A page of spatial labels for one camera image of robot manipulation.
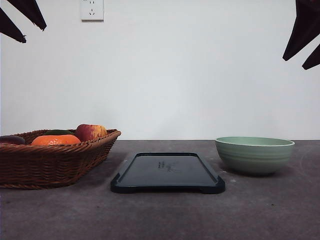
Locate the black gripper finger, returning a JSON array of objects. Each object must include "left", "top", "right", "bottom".
[
  {"left": 282, "top": 0, "right": 320, "bottom": 61},
  {"left": 0, "top": 8, "right": 27, "bottom": 44},
  {"left": 302, "top": 44, "right": 320, "bottom": 70},
  {"left": 11, "top": 0, "right": 47, "bottom": 32}
]

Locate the green ceramic bowl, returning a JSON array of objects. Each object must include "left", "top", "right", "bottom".
[{"left": 215, "top": 136, "right": 295, "bottom": 174}]

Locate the brown wicker basket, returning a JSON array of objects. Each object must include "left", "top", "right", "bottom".
[{"left": 0, "top": 128, "right": 121, "bottom": 190}]

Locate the dark purple fruit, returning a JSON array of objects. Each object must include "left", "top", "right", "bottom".
[{"left": 0, "top": 135, "right": 25, "bottom": 145}]

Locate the green fruit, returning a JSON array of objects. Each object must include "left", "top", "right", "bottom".
[{"left": 43, "top": 129, "right": 74, "bottom": 135}]

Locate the orange tangerine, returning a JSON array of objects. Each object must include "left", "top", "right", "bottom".
[{"left": 31, "top": 134, "right": 82, "bottom": 146}]

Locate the red yellow apple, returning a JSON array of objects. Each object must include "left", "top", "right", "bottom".
[{"left": 75, "top": 124, "right": 108, "bottom": 141}]

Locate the dark rectangular tray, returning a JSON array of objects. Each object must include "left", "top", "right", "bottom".
[{"left": 110, "top": 152, "right": 226, "bottom": 194}]

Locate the white wall socket left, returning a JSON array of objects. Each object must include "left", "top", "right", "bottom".
[{"left": 80, "top": 0, "right": 104, "bottom": 23}]

